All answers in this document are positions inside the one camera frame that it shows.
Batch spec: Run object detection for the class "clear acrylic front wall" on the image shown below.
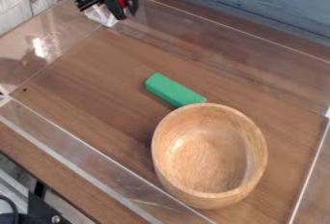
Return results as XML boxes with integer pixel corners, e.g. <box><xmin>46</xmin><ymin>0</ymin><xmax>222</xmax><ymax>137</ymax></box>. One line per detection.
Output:
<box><xmin>0</xmin><ymin>97</ymin><xmax>214</xmax><ymax>224</ymax></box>

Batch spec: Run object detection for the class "black clamp with cable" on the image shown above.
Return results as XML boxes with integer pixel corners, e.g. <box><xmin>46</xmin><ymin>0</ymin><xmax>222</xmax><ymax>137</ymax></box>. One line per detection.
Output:
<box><xmin>0</xmin><ymin>190</ymin><xmax>74</xmax><ymax>224</ymax></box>

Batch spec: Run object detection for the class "wooden bowl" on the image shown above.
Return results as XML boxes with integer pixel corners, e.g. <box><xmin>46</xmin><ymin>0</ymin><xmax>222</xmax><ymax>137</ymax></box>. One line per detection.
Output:
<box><xmin>150</xmin><ymin>103</ymin><xmax>268</xmax><ymax>210</ymax></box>

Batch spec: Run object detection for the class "clear acrylic wall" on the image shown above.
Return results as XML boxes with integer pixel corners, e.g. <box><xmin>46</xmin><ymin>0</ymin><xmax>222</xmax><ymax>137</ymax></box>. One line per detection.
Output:
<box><xmin>113</xmin><ymin>0</ymin><xmax>330</xmax><ymax>116</ymax></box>
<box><xmin>288</xmin><ymin>106</ymin><xmax>330</xmax><ymax>224</ymax></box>
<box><xmin>0</xmin><ymin>97</ymin><xmax>214</xmax><ymax>224</ymax></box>

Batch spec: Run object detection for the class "green rectangular block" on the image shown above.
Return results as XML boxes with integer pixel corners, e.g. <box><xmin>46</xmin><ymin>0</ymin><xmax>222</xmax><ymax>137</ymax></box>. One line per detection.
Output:
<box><xmin>144</xmin><ymin>72</ymin><xmax>205</xmax><ymax>107</ymax></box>

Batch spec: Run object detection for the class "clear acrylic right wall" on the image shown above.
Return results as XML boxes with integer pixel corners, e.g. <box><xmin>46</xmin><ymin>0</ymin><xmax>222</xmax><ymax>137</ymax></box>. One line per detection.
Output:
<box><xmin>288</xmin><ymin>106</ymin><xmax>330</xmax><ymax>224</ymax></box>

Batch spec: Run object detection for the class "clear acrylic back wall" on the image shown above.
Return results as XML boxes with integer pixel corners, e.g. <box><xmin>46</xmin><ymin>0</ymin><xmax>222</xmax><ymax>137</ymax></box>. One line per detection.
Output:
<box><xmin>113</xmin><ymin>0</ymin><xmax>330</xmax><ymax>116</ymax></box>

